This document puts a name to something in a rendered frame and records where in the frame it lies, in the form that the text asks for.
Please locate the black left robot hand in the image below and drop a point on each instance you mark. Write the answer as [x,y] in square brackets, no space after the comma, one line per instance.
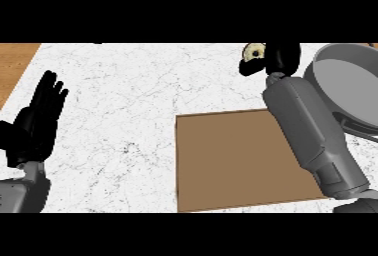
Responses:
[34,116]

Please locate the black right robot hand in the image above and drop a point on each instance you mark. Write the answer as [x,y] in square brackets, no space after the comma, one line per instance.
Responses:
[282,56]

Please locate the cream cupcake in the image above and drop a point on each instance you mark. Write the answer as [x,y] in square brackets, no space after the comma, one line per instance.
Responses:
[254,52]

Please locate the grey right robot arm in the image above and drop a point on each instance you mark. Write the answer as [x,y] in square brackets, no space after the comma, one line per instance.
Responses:
[314,140]

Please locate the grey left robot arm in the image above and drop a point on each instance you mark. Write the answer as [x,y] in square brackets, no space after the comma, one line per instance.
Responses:
[25,190]

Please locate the grey metal pot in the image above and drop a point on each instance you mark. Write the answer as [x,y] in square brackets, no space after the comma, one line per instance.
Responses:
[347,83]

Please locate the brown flat tray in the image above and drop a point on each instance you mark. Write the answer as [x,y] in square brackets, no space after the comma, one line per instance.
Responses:
[236,160]

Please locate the brown wooden board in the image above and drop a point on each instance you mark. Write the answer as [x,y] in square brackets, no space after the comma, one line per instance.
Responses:
[15,66]

